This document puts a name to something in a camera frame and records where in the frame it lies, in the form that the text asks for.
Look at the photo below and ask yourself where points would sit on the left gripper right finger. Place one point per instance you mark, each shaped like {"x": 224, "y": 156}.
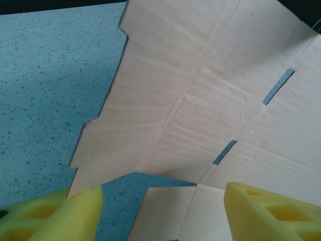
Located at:
{"x": 240, "y": 213}

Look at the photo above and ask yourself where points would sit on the pink cardboard paper box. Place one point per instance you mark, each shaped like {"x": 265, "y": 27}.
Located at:
{"x": 188, "y": 75}

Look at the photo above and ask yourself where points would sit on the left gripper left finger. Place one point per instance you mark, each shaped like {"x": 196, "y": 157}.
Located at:
{"x": 62, "y": 216}

